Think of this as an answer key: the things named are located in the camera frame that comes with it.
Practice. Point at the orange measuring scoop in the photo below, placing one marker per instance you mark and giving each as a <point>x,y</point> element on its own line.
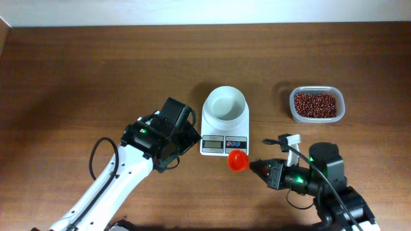
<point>238,160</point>

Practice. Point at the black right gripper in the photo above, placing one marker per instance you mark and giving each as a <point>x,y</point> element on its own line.
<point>274,174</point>

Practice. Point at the clear plastic food container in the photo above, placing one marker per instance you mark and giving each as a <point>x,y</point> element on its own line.
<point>340,104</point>

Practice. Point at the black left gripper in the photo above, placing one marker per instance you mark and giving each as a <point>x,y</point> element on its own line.
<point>187,137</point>

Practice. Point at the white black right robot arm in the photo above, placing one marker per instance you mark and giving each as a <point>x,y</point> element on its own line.
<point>338,205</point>

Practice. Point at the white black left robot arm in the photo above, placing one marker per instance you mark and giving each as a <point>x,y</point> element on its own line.
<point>152,143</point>

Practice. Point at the white plastic bowl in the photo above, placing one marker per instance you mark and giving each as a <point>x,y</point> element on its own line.
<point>225,103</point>

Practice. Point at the red adzuki beans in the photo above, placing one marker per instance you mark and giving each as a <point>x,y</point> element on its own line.
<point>315,105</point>

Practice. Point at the white digital kitchen scale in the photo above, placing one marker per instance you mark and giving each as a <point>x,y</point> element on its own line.
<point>219,138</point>

